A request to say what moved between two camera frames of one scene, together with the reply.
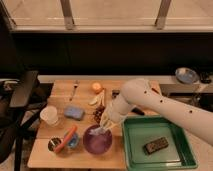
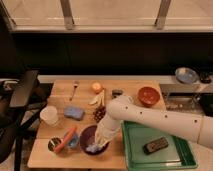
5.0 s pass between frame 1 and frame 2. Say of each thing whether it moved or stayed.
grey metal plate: stayed
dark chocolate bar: stayed
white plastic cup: stayed
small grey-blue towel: moved
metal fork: stayed
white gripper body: moved
